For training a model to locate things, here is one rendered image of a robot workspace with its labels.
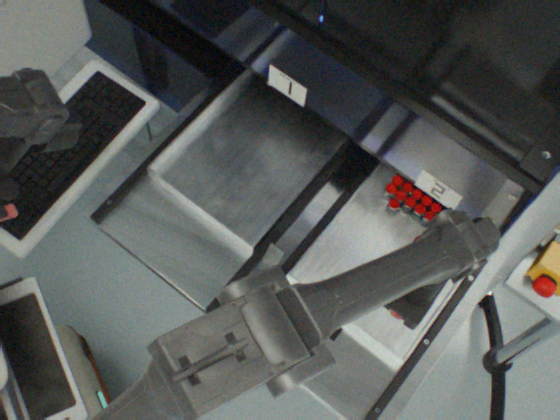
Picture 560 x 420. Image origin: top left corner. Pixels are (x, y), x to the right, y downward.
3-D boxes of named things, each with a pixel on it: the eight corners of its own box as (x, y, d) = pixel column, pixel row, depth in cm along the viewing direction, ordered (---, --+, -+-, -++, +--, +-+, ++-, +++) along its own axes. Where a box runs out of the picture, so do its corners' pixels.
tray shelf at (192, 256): (238, 58, 158) (238, 53, 157) (512, 249, 144) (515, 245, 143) (82, 215, 141) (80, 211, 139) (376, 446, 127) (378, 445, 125)
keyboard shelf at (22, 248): (68, 46, 167) (65, 39, 164) (162, 107, 162) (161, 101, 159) (-76, 187, 150) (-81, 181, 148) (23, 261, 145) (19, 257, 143)
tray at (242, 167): (256, 65, 156) (257, 55, 152) (356, 133, 150) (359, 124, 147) (148, 175, 143) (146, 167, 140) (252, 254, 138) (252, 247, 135)
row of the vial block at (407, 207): (385, 191, 145) (389, 181, 141) (460, 244, 142) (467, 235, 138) (378, 199, 144) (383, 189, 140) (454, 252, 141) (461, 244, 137)
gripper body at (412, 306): (445, 283, 112) (464, 260, 106) (413, 330, 107) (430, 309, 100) (411, 258, 113) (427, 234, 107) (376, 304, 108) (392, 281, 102)
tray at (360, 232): (388, 155, 149) (391, 147, 146) (495, 230, 144) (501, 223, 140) (286, 280, 137) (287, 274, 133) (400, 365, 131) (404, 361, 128)
